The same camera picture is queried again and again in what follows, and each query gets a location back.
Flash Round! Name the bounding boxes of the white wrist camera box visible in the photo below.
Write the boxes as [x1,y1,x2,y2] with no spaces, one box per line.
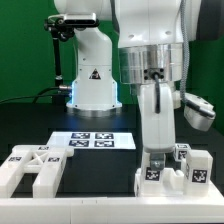
[181,93,216,131]

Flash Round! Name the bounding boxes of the white U-shaped fence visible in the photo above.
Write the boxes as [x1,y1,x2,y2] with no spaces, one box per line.
[0,187,224,224]

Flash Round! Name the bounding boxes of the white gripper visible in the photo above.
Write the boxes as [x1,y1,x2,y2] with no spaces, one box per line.
[138,83,175,171]

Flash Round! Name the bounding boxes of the black cable on table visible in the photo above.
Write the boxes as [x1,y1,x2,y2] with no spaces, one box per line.
[0,85,73,106]

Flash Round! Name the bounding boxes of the white chair seat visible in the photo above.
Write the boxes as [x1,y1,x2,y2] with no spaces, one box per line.
[134,168,185,197]

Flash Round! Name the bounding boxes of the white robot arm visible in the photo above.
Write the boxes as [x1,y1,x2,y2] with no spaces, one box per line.
[54,0,216,171]

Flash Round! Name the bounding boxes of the white chair back frame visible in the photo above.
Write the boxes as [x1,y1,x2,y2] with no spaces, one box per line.
[0,145,74,198]

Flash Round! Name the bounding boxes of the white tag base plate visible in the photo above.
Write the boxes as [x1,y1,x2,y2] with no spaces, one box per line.
[47,132,136,150]

